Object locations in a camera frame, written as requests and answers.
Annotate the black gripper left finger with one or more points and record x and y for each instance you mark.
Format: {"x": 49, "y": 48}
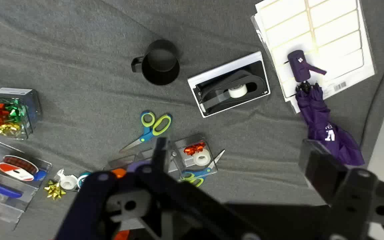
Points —
{"x": 93, "y": 204}

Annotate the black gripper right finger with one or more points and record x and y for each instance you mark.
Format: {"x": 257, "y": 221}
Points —
{"x": 356, "y": 204}

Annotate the teal tape roll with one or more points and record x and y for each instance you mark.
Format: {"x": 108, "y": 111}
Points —
{"x": 81, "y": 179}

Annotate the small white tape roll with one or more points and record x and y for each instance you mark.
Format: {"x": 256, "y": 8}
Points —
{"x": 67, "y": 181}

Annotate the orange gift bow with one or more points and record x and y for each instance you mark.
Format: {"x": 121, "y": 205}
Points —
{"x": 119, "y": 172}

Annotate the gold gift bow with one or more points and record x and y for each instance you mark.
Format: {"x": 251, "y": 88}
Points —
{"x": 53, "y": 189}
{"x": 5, "y": 128}

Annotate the purple ribbon roll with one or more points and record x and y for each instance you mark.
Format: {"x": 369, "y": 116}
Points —
{"x": 137, "y": 165}

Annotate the red ribbon spool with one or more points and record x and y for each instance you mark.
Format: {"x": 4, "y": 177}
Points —
{"x": 16, "y": 168}

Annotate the blue green scissors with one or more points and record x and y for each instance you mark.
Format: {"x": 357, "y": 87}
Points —
{"x": 213, "y": 160}
{"x": 147, "y": 133}

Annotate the purple folding umbrella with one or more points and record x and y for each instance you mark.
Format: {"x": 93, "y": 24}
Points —
{"x": 320, "y": 115}

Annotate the clear plastic box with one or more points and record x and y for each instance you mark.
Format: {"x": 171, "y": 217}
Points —
{"x": 179, "y": 147}

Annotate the green gift bow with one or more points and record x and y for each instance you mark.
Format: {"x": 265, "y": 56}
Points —
{"x": 16, "y": 112}

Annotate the clear box of bows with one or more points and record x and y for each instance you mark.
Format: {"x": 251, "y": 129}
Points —
{"x": 27, "y": 100}

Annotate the grey tablecloth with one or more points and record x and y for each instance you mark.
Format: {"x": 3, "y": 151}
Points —
{"x": 89, "y": 67}

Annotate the black mug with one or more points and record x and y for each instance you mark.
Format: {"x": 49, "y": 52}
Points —
{"x": 160, "y": 73}

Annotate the white tape dispenser box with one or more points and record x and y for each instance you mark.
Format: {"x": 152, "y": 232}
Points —
{"x": 200, "y": 81}

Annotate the black tape dispenser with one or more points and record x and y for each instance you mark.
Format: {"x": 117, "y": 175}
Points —
{"x": 213, "y": 91}

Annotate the white label sheet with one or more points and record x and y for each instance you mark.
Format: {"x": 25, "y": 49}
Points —
{"x": 333, "y": 27}

